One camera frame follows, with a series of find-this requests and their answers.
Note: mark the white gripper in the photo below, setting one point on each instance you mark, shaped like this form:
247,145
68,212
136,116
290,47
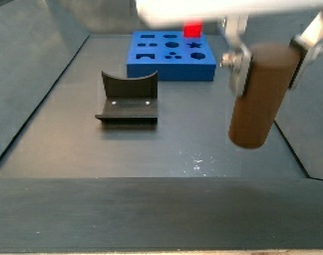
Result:
161,13

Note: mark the brown wooden cylinder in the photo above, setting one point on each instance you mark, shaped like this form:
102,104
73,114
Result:
272,68

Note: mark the blue shape sorter board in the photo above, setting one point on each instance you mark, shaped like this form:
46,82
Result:
165,52

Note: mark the red block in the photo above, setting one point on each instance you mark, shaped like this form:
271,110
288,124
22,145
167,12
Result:
192,29

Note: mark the black curved holder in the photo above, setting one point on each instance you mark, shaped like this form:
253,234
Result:
132,100

